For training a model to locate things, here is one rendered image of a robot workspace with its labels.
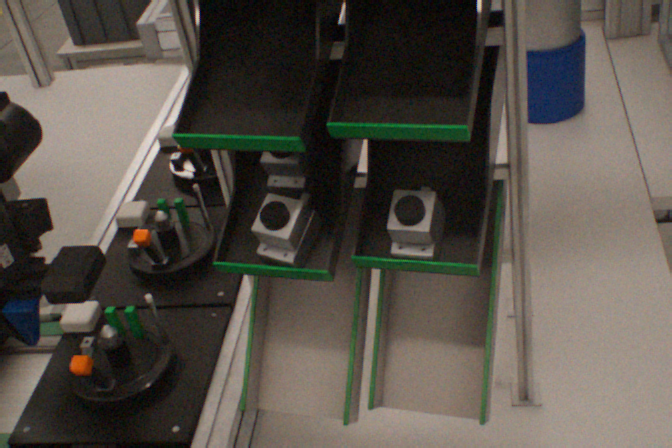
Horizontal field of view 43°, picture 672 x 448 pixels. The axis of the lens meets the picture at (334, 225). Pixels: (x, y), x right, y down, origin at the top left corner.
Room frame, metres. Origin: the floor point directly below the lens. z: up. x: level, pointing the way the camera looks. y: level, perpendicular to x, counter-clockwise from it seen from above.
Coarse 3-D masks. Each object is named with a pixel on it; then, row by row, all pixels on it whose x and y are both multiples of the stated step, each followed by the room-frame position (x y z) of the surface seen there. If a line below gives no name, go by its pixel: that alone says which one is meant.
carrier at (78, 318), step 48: (96, 336) 0.89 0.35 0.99; (144, 336) 0.87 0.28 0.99; (192, 336) 0.88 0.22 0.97; (48, 384) 0.84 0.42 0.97; (144, 384) 0.78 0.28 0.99; (192, 384) 0.79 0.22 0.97; (48, 432) 0.75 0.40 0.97; (96, 432) 0.74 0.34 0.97; (144, 432) 0.72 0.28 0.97; (192, 432) 0.71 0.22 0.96
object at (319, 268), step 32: (320, 96) 0.89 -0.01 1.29; (320, 128) 0.85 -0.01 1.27; (256, 160) 0.84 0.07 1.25; (320, 160) 0.82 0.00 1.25; (352, 160) 0.78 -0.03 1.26; (256, 192) 0.80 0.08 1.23; (320, 192) 0.78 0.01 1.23; (352, 192) 0.77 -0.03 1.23; (224, 224) 0.76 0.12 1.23; (224, 256) 0.74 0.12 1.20; (256, 256) 0.73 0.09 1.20; (320, 256) 0.71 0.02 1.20
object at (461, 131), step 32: (352, 0) 0.79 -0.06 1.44; (384, 0) 0.82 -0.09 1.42; (416, 0) 0.81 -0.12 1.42; (448, 0) 0.79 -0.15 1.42; (480, 0) 0.73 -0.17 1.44; (352, 32) 0.78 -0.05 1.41; (384, 32) 0.78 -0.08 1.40; (416, 32) 0.77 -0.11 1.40; (448, 32) 0.76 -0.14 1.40; (480, 32) 0.72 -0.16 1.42; (352, 64) 0.76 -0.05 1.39; (384, 64) 0.75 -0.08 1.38; (416, 64) 0.74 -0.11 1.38; (448, 64) 0.72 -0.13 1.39; (480, 64) 0.71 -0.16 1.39; (352, 96) 0.73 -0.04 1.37; (384, 96) 0.72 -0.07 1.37; (416, 96) 0.70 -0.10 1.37; (448, 96) 0.69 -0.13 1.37; (352, 128) 0.68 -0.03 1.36; (384, 128) 0.66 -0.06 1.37; (416, 128) 0.65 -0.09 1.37; (448, 128) 0.64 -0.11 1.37
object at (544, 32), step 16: (528, 0) 1.43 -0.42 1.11; (544, 0) 1.41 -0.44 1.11; (560, 0) 1.41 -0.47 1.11; (576, 0) 1.43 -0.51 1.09; (528, 16) 1.43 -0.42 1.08; (544, 16) 1.41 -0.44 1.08; (560, 16) 1.41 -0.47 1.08; (576, 16) 1.43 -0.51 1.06; (528, 32) 1.43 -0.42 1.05; (544, 32) 1.41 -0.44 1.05; (560, 32) 1.41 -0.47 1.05; (576, 32) 1.43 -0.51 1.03; (528, 48) 1.43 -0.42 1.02; (544, 48) 1.41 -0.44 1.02; (560, 48) 1.41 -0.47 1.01
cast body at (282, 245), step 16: (272, 208) 0.71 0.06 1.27; (288, 208) 0.71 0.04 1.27; (304, 208) 0.71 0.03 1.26; (256, 224) 0.71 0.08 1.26; (272, 224) 0.69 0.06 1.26; (288, 224) 0.70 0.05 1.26; (304, 224) 0.71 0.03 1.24; (320, 224) 0.74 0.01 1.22; (272, 240) 0.70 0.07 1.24; (288, 240) 0.68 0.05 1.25; (304, 240) 0.71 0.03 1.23; (272, 256) 0.70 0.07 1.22; (288, 256) 0.69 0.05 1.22; (304, 256) 0.70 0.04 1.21
